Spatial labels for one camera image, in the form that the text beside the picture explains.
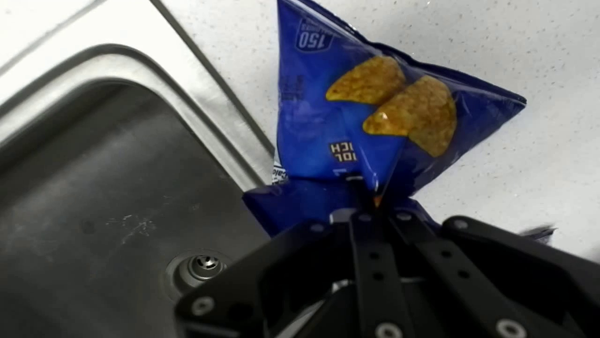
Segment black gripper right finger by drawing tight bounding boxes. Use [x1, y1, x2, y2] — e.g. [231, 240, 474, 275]
[390, 210, 600, 338]

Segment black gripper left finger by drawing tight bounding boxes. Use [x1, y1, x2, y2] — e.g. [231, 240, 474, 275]
[174, 208, 418, 338]

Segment blue Doritos chip bag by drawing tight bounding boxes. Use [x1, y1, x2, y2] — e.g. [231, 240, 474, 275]
[242, 0, 529, 238]

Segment round sink drain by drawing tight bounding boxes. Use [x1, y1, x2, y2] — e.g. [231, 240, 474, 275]
[167, 251, 229, 294]

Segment stainless steel double sink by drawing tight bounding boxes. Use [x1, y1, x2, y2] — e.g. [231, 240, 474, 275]
[0, 0, 279, 338]

